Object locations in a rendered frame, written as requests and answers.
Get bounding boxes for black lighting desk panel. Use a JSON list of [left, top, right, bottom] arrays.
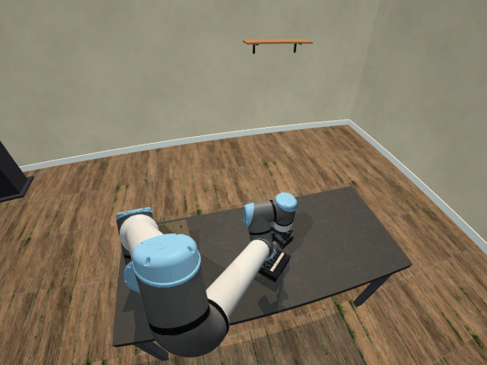
[[258, 248, 290, 282]]

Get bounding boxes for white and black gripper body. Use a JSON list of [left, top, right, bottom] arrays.
[[272, 228, 294, 249]]

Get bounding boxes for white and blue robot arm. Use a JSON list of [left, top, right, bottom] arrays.
[[116, 192, 297, 357]]

